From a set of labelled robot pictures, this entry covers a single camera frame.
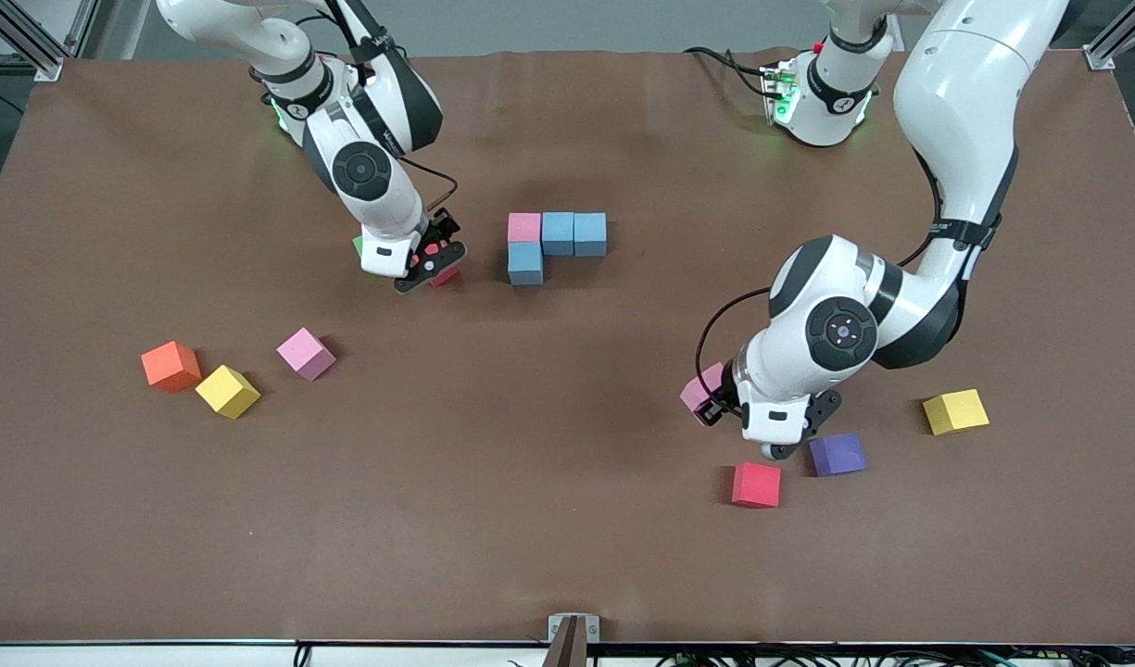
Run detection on red foam cube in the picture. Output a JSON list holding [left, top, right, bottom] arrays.
[[731, 462, 782, 510], [417, 241, 461, 288]]

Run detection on blue foam cube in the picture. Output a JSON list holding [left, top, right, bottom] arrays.
[[541, 211, 576, 258], [574, 212, 609, 258], [508, 242, 545, 286]]

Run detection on purple foam cube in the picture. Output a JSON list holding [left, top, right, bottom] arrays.
[[809, 433, 869, 477]]

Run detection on yellow foam cube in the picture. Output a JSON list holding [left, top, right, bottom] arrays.
[[195, 365, 261, 421], [922, 388, 990, 436]]

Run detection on brown table mat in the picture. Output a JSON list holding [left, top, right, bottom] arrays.
[[0, 46, 1135, 647]]

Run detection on orange foam cube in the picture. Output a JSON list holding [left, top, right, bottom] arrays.
[[141, 341, 203, 394]]

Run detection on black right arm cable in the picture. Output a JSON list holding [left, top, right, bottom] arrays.
[[331, 0, 459, 216]]

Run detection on metal table edge bracket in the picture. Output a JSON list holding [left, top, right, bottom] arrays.
[[548, 613, 600, 667]]

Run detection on black base cable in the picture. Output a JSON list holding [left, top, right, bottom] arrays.
[[684, 46, 774, 96]]

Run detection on aluminium frame post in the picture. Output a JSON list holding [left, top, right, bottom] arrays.
[[1083, 0, 1135, 71], [0, 0, 105, 82]]

